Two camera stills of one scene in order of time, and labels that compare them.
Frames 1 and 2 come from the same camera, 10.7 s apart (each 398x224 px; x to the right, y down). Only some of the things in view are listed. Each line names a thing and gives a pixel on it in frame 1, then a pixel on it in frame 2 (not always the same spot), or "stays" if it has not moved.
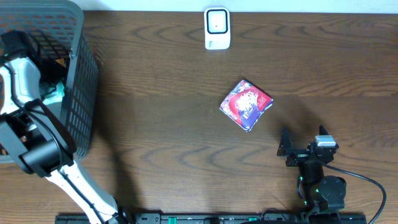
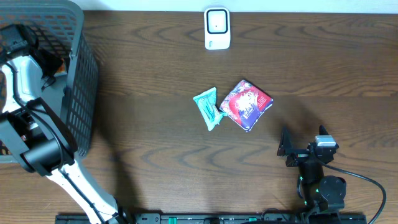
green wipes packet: [57, 95] -> [207, 101]
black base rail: [219, 218] stays
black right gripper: [301, 155] stays
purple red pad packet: [245, 104] stays
